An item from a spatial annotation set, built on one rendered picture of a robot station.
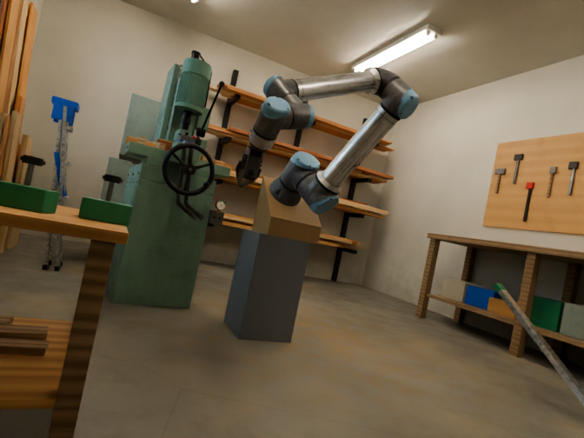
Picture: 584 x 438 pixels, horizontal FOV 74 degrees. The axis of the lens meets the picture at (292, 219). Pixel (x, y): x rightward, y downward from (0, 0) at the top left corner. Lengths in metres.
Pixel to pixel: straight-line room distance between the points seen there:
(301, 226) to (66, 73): 3.54
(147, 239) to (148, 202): 0.21
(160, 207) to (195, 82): 0.79
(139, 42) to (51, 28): 0.85
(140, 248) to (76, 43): 3.15
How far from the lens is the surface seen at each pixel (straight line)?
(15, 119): 3.56
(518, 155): 4.54
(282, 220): 2.04
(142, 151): 2.35
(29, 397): 0.97
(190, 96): 2.55
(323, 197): 1.92
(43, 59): 5.06
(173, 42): 5.17
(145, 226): 2.36
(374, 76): 1.81
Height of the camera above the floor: 0.60
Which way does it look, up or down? 2 degrees up
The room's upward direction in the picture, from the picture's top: 12 degrees clockwise
